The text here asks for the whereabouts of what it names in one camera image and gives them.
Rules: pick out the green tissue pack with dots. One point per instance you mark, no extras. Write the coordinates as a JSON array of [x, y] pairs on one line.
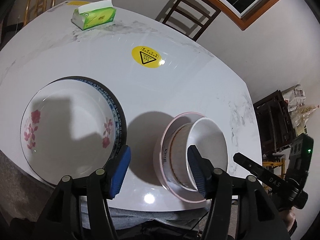
[[97, 17]]

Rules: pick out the yellow wooden stool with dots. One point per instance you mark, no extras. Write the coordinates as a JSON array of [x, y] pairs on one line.
[[275, 165]]

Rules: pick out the stack of newspapers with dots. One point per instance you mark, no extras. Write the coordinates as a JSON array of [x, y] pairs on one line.
[[296, 96]]

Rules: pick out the person's right hand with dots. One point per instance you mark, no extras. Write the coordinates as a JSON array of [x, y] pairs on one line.
[[290, 220]]

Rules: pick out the dark carved wooden chair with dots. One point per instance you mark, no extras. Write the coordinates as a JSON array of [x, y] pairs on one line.
[[272, 120]]

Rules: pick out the white plate with red roses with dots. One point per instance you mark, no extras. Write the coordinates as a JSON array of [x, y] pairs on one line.
[[67, 130]]

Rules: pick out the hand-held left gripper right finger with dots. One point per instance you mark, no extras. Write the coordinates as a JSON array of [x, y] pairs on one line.
[[197, 172]]

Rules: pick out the dark wooden ladder-back chair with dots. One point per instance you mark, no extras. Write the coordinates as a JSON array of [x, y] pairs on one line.
[[190, 7]]

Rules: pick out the pink bowl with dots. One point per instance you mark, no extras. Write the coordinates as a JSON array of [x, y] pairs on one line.
[[180, 198]]

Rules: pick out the clear plastic bag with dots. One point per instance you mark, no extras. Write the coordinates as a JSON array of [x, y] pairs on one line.
[[306, 118]]

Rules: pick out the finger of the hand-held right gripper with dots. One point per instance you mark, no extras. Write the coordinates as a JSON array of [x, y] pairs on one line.
[[255, 168]]

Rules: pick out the white bowl with rabbit print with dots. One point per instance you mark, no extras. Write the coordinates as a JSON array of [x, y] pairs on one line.
[[208, 140]]

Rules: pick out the round yellow warning sticker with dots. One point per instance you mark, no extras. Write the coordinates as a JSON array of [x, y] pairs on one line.
[[145, 57]]

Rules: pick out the grey pants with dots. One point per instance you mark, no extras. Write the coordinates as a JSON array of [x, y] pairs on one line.
[[160, 215]]

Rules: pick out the white bowl with blue stripes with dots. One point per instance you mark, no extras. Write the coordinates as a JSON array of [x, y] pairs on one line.
[[165, 152]]

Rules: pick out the yellow table edge label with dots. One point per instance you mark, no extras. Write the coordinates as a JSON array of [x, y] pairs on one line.
[[77, 3]]

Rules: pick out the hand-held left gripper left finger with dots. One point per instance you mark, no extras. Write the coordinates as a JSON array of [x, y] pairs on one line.
[[121, 172]]

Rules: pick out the large blue floral plate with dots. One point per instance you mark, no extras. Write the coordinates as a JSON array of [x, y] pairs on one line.
[[122, 121]]

